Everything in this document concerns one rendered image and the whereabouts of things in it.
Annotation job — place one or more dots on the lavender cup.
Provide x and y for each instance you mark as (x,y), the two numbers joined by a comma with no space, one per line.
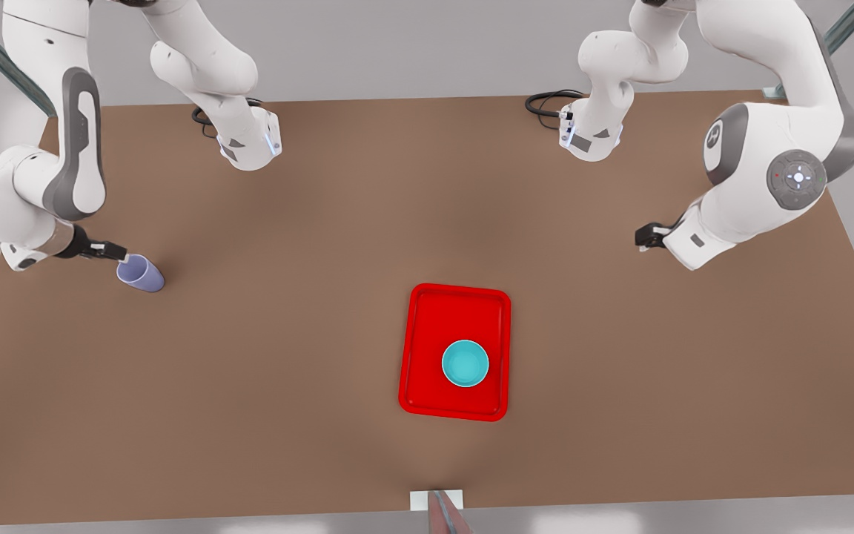
(141,274)

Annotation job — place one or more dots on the teal bowl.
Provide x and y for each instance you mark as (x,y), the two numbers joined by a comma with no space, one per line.
(465,363)

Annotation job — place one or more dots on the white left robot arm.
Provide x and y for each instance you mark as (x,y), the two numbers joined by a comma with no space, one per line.
(768,148)

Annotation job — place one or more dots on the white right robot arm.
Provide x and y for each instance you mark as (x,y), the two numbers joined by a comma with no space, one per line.
(78,148)

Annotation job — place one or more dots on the red tray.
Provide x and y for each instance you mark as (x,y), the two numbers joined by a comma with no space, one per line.
(427,356)

